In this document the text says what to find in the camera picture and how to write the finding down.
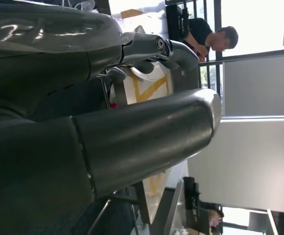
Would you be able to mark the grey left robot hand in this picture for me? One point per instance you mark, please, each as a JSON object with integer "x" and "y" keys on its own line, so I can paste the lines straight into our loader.
{"x": 132, "y": 142}

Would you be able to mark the yellow workbench tape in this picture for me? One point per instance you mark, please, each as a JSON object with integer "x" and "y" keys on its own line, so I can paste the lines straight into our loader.
{"x": 142, "y": 95}

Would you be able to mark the steel workbench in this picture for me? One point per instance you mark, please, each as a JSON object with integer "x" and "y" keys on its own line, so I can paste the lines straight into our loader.
{"x": 127, "y": 94}

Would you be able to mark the person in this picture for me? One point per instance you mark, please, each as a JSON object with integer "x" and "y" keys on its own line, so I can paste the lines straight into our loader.
{"x": 203, "y": 32}
{"x": 215, "y": 219}

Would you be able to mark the grey window panel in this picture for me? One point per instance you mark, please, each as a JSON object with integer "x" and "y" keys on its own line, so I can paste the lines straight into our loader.
{"x": 262, "y": 86}

